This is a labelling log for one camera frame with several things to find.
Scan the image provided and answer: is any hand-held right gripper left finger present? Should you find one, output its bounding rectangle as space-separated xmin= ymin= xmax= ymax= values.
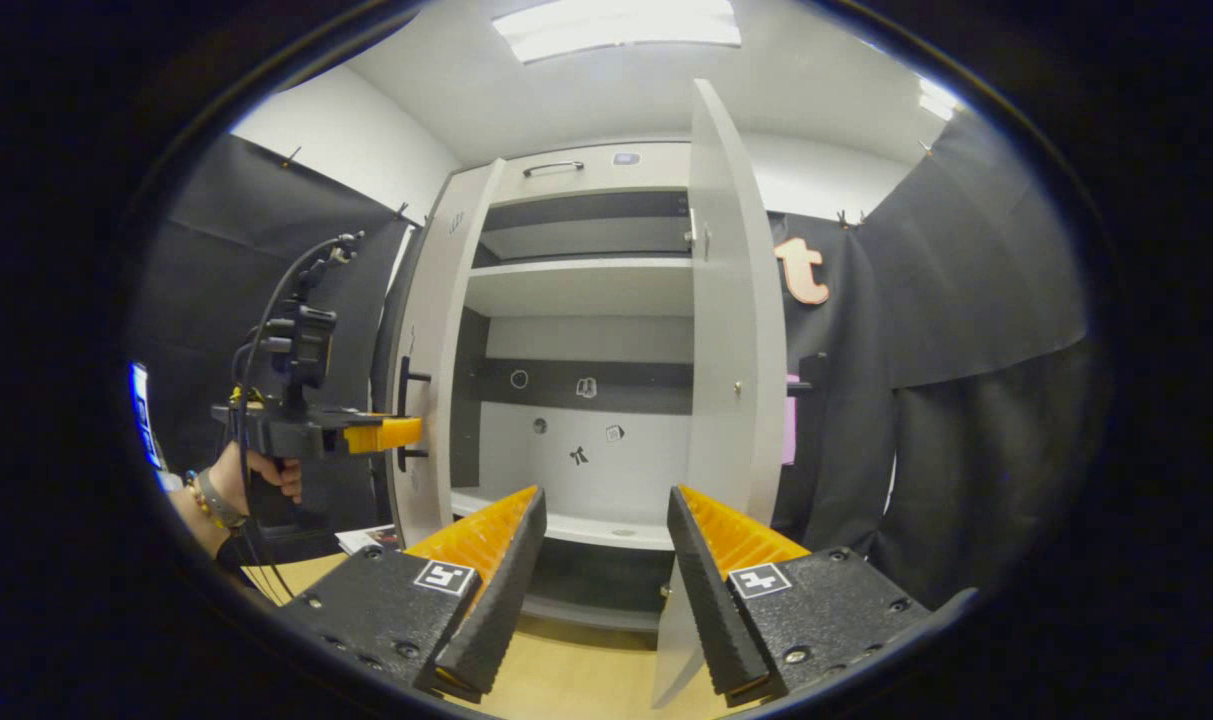
xmin=284 ymin=485 xmax=549 ymax=704

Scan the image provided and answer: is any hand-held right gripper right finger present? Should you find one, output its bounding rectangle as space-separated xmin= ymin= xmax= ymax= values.
xmin=666 ymin=485 xmax=934 ymax=709

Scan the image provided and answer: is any black door handle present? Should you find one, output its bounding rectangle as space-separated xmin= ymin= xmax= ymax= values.
xmin=396 ymin=356 xmax=433 ymax=473
xmin=786 ymin=352 xmax=829 ymax=397

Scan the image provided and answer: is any beige shoe cabinet door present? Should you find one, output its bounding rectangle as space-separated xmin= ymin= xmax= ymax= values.
xmin=651 ymin=78 xmax=789 ymax=709
xmin=386 ymin=158 xmax=507 ymax=549

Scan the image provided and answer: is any beige double-door shoe cabinet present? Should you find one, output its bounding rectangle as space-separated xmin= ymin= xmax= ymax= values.
xmin=386 ymin=140 xmax=789 ymax=641

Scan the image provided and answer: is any white cabinet shelf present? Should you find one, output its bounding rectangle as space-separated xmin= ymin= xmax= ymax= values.
xmin=463 ymin=257 xmax=695 ymax=319

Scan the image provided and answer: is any grey wristband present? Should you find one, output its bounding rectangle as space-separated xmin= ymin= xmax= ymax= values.
xmin=184 ymin=468 xmax=249 ymax=531

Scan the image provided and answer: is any printed leaflet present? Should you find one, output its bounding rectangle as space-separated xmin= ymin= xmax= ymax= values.
xmin=334 ymin=523 xmax=404 ymax=557

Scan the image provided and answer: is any lit screen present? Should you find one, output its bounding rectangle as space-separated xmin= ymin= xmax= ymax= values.
xmin=129 ymin=362 xmax=164 ymax=471

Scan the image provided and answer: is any black backdrop cloth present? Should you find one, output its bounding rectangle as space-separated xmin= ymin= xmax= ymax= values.
xmin=126 ymin=110 xmax=1092 ymax=611

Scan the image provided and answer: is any large ceiling light panel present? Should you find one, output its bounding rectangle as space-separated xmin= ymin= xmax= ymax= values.
xmin=493 ymin=0 xmax=743 ymax=65

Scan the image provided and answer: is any small ceiling light panel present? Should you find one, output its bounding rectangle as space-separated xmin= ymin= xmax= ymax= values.
xmin=916 ymin=78 xmax=962 ymax=123

